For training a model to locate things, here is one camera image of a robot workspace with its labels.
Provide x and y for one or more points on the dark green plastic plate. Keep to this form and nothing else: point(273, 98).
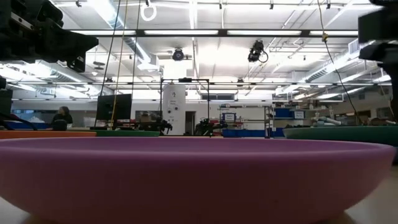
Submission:
point(348, 134)

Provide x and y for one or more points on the white cabinet column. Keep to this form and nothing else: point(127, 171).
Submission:
point(173, 109)

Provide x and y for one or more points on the round black ceiling fixture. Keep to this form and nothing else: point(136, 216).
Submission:
point(178, 54)

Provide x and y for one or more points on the orange plastic plate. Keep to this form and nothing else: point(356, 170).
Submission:
point(43, 134)

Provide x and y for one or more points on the black computer monitor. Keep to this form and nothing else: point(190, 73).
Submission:
point(113, 107)

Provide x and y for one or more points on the person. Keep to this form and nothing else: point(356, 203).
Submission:
point(63, 117)

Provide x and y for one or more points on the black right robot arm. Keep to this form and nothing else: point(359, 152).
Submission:
point(393, 90)

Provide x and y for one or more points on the large pink plastic bowl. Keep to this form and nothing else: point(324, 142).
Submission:
point(192, 177)

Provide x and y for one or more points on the metal shelving rack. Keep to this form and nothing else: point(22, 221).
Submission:
point(245, 119)

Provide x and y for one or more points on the black overhead camera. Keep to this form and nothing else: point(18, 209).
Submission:
point(256, 51)

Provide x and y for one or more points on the blue storage bin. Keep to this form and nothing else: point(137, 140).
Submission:
point(244, 133)

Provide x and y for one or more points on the light green plastic plate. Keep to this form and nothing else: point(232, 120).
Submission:
point(130, 133)

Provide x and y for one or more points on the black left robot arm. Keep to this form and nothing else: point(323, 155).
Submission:
point(4, 102)

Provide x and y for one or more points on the black background robot arm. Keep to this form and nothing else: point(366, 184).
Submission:
point(155, 124)
point(210, 125)

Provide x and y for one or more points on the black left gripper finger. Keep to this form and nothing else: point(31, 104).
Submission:
point(73, 43)
point(77, 64)

